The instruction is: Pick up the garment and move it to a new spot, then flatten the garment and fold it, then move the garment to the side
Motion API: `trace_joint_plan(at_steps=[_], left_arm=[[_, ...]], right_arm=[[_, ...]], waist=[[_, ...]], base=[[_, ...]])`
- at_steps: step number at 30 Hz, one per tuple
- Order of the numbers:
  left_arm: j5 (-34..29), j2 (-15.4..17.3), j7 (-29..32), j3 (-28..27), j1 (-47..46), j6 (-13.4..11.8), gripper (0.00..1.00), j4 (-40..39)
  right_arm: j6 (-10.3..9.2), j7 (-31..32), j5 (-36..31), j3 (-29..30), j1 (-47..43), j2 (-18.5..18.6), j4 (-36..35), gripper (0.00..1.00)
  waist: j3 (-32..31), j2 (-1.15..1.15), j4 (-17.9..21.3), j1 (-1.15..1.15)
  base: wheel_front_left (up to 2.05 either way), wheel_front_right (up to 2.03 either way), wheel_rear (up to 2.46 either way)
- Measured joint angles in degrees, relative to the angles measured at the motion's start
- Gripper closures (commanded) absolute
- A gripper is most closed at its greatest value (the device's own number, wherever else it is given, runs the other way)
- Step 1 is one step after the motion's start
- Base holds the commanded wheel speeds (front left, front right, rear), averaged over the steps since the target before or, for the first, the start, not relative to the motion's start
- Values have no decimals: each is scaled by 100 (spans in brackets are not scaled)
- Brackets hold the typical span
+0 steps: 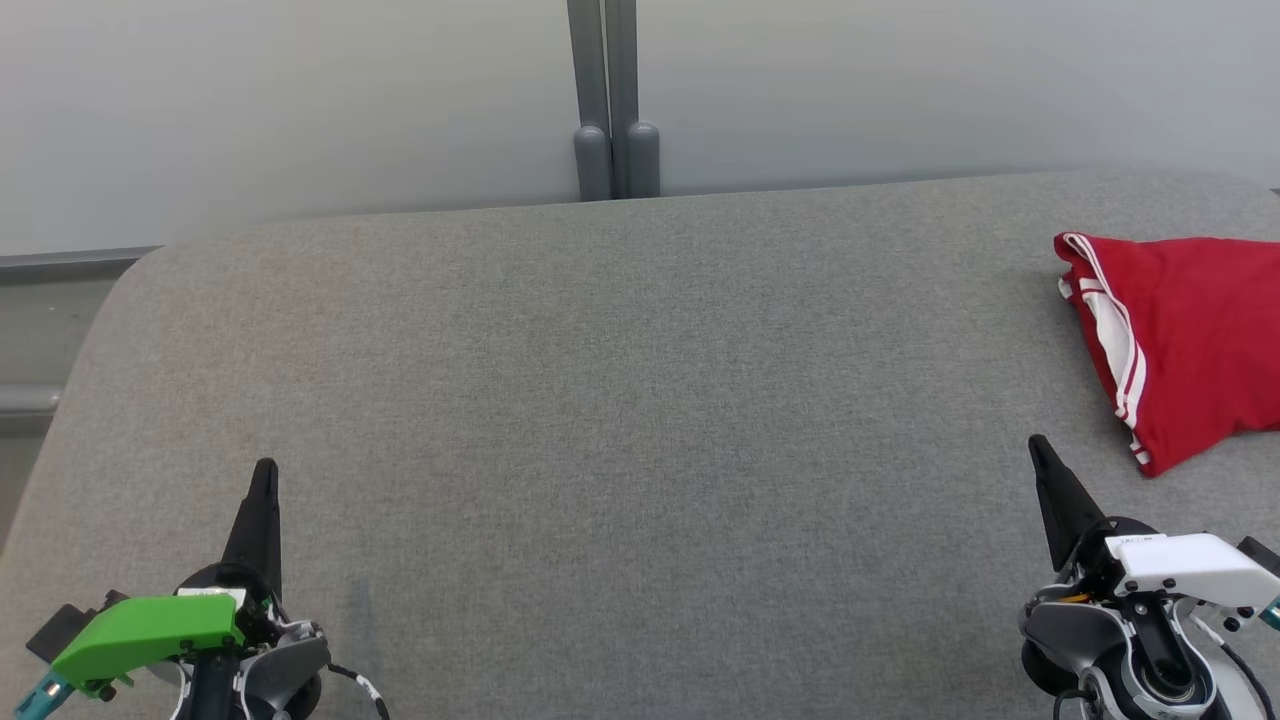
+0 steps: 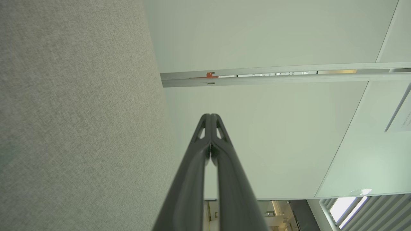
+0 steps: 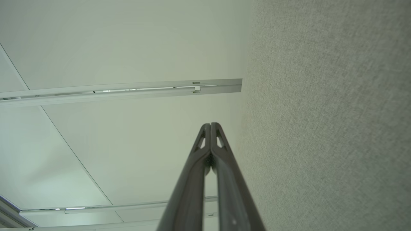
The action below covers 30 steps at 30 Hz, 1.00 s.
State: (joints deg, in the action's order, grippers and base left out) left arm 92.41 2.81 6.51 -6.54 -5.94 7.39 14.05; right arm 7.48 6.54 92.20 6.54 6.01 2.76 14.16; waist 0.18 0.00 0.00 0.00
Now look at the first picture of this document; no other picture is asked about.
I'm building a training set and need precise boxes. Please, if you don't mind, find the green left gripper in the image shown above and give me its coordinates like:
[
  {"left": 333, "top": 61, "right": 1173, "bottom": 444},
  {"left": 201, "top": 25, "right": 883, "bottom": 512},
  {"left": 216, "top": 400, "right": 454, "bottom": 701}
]
[{"left": 50, "top": 457, "right": 284, "bottom": 698}]

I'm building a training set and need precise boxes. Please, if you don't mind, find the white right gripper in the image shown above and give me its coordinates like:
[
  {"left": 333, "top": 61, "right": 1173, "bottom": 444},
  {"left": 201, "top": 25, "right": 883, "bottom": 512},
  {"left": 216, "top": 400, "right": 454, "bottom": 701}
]
[{"left": 1028, "top": 433, "right": 1280, "bottom": 614}]

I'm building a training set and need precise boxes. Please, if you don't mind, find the red white basketball jersey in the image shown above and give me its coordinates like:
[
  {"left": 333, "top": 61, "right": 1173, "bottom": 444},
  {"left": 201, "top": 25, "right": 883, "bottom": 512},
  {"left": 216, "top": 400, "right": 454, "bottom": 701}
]
[{"left": 1053, "top": 232, "right": 1280, "bottom": 479}]

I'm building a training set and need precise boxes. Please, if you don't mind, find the grey metal floor tube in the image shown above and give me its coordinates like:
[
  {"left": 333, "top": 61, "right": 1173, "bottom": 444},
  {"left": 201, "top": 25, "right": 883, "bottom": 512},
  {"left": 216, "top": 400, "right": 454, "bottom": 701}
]
[{"left": 0, "top": 384, "right": 63, "bottom": 417}]

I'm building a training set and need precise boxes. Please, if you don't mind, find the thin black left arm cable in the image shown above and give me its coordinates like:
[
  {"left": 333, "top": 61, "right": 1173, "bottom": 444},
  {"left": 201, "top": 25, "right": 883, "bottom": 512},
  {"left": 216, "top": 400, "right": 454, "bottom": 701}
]
[{"left": 325, "top": 660, "right": 393, "bottom": 720}]

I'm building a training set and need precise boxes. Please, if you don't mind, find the left camera cable teal connector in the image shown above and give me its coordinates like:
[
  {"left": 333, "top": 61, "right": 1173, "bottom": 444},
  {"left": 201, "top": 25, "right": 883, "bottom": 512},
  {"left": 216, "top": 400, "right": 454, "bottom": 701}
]
[{"left": 15, "top": 672, "right": 76, "bottom": 720}]

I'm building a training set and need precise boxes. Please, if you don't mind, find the grey partition base rail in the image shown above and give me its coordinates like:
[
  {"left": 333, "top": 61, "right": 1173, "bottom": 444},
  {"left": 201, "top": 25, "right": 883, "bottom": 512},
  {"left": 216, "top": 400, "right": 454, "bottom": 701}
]
[{"left": 0, "top": 246, "right": 163, "bottom": 273}]

